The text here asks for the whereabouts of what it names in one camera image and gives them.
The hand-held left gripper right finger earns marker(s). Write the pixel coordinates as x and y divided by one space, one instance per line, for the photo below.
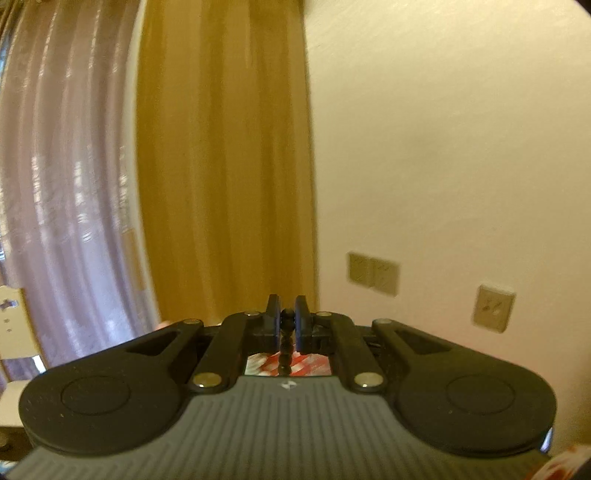
302 318

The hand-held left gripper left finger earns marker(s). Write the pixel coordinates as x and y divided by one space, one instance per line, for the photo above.
272 318

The red white checkered tablecloth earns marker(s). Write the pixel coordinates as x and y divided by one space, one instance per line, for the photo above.
314 364

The yellow curtain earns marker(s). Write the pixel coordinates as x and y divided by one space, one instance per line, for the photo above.
221 161

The sheer white curtain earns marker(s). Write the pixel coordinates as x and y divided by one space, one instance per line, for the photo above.
69 184

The white wooden chair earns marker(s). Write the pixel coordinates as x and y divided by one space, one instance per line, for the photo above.
11 323

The beige data wall socket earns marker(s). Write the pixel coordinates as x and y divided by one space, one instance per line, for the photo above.
493 308

